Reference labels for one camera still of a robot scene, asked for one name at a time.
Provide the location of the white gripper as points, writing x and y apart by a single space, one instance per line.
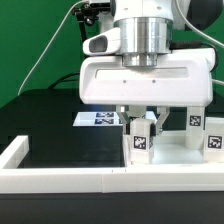
181 78

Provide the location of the white square tabletop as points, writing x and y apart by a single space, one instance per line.
168 148

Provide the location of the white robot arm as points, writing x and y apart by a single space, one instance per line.
136 63

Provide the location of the white marker sheet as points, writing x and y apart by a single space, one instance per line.
88 119

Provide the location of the white U-shaped fence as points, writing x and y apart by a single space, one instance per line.
152 178

